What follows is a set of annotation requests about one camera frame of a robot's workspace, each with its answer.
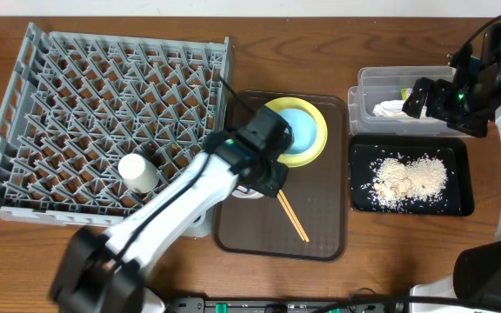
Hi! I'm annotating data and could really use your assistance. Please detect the black plastic tray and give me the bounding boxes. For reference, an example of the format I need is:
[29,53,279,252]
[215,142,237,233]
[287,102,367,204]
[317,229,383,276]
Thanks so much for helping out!
[350,135,474,216]

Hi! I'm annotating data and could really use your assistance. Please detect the light blue plastic bowl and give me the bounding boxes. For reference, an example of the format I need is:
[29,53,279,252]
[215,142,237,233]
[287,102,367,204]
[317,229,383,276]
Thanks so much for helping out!
[278,109,317,155]

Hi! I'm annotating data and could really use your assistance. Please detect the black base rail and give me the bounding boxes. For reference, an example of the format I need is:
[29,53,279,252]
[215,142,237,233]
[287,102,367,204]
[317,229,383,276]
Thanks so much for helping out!
[165,288,410,313]

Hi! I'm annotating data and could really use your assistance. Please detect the yellow plastic plate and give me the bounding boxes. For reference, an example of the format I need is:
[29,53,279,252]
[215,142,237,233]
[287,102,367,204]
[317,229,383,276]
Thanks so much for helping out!
[265,97,328,168]

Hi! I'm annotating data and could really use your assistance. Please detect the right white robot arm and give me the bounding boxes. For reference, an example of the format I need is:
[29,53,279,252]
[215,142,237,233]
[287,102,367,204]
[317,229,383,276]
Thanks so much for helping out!
[403,16,501,312]

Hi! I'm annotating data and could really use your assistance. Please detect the white paper napkin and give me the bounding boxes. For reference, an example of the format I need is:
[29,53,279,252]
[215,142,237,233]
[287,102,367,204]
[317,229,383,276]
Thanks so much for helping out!
[372,100,406,117]

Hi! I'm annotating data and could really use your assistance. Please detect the rice and nut scraps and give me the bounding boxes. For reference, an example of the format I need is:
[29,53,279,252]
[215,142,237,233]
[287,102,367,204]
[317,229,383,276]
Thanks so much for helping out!
[358,153,455,212]

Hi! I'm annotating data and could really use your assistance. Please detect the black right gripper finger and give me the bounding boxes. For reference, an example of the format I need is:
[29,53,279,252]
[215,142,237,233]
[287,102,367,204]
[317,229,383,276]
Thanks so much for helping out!
[402,77,434,119]
[425,79,452,120]

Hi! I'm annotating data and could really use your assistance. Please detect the clear plastic waste bin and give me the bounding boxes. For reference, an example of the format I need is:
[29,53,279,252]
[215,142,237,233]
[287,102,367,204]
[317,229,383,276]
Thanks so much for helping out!
[348,66,464,137]

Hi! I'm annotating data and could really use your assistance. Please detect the white plastic cup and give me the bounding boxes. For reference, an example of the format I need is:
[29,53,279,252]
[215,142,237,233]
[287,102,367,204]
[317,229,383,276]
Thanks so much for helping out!
[117,153,159,193]

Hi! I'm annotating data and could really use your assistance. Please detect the brown plastic serving tray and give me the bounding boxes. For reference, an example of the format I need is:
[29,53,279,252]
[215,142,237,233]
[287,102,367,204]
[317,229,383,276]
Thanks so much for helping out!
[213,95,349,262]

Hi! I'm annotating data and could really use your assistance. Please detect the pink plastic bowl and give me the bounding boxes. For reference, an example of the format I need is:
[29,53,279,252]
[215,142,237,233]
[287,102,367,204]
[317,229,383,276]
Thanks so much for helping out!
[231,186,264,199]

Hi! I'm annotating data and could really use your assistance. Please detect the green silver snack wrapper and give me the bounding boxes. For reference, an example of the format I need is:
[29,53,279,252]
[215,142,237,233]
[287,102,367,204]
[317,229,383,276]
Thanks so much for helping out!
[400,88,412,100]

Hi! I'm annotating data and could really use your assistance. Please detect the grey plastic dishwasher rack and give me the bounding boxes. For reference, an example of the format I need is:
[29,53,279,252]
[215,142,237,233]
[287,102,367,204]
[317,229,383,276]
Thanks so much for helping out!
[0,24,233,227]

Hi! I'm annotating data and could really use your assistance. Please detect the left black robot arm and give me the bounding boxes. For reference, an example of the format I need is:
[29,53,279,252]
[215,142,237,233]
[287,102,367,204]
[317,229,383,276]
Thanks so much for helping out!
[49,106,293,312]

